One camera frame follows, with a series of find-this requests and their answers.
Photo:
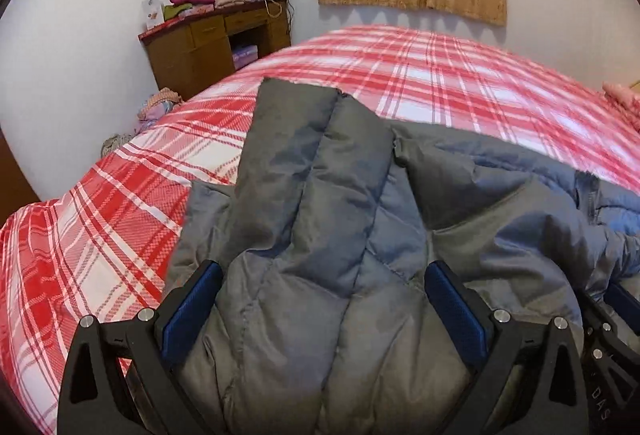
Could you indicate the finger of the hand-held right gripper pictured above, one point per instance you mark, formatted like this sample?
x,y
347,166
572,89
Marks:
x,y
625,305
600,335

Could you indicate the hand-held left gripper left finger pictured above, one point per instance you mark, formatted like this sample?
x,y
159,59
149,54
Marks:
x,y
192,315

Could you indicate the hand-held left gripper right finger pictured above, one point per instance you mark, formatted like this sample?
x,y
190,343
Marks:
x,y
457,315

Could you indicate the grey puffer jacket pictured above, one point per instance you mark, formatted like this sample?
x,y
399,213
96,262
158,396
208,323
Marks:
x,y
340,240

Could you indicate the clothes heap on floor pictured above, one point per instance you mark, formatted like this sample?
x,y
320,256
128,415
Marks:
x,y
160,105

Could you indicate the grey woven item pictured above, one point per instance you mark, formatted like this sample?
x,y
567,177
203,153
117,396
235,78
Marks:
x,y
117,145

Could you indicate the pink pillow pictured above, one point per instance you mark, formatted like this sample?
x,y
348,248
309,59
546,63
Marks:
x,y
622,100

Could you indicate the red plaid bed sheet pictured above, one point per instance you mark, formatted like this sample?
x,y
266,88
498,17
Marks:
x,y
425,75

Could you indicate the wooden desk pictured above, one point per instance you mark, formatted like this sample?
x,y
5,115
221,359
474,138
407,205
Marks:
x,y
185,60

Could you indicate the purple storage box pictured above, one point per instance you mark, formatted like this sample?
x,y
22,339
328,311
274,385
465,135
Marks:
x,y
245,56

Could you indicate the green folded cloth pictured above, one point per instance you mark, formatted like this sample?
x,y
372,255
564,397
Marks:
x,y
175,11

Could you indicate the pink flat box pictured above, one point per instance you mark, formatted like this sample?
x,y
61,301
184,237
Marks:
x,y
197,11

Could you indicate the white card box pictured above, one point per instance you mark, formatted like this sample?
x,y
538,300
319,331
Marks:
x,y
152,12

